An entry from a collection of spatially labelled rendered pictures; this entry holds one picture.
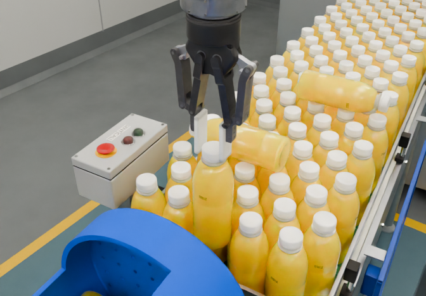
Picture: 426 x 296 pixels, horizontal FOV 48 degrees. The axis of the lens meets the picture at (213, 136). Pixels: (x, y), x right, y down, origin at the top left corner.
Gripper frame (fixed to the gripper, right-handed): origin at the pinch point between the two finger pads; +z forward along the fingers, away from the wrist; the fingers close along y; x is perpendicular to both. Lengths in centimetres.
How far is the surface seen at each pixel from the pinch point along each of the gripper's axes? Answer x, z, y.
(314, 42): 80, 15, -10
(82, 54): 211, 122, -246
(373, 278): 17.4, 35.4, 27.6
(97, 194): -1.6, 22.3, -26.3
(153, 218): -18.8, 1.3, 2.0
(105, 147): 3.3, 13.6, -26.9
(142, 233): -21.6, 1.3, 2.3
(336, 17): 105, 15, -11
